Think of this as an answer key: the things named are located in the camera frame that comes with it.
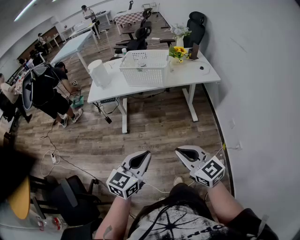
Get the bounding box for black floor cable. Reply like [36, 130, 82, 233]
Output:
[39, 120, 110, 188]

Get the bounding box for person's black trousers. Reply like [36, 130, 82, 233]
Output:
[164, 182, 218, 216]

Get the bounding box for pale blue flower bouquet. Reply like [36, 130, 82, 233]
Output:
[169, 23, 192, 39]

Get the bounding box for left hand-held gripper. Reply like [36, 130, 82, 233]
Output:
[106, 150, 152, 200]

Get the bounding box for clear red label bottle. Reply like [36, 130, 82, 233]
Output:
[35, 215, 68, 233]

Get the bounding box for person's right forearm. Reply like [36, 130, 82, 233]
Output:
[206, 181, 244, 223]

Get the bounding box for person's printed t-shirt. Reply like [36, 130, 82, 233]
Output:
[60, 203, 281, 240]

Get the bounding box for white plastic basket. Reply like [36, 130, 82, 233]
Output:
[119, 49, 170, 88]

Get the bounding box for pale blue desk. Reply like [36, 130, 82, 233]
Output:
[50, 30, 101, 73]

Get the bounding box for yellow round board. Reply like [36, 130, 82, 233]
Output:
[7, 175, 31, 220]

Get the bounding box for brown desk holder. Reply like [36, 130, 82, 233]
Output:
[188, 43, 200, 60]

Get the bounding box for small white desk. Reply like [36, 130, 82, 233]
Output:
[70, 18, 101, 40]

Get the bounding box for person's right shoe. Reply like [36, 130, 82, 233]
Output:
[172, 175, 185, 187]

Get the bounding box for person's left forearm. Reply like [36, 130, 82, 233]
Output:
[93, 195, 132, 240]

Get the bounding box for white cylindrical appliance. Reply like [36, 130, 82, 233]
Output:
[87, 59, 112, 90]

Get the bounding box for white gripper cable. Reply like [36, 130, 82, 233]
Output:
[142, 179, 195, 194]

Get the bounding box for white floor cable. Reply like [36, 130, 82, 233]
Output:
[39, 149, 79, 178]

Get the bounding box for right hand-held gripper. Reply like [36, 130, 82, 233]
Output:
[175, 145, 226, 188]

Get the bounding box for black office chair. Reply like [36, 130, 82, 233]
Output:
[183, 11, 207, 49]
[29, 174, 113, 235]
[114, 26, 152, 56]
[121, 8, 153, 40]

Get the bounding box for ceiling strip lights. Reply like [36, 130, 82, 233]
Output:
[14, 0, 38, 22]

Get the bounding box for white device cable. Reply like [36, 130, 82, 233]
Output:
[196, 60, 212, 76]

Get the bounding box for sunflower bouquet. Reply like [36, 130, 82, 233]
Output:
[168, 45, 192, 64]

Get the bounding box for white table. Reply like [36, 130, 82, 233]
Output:
[87, 48, 221, 134]

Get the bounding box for grey arm strap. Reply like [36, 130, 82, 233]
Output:
[257, 214, 269, 235]

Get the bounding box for green plastic basket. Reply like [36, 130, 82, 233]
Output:
[71, 95, 84, 108]

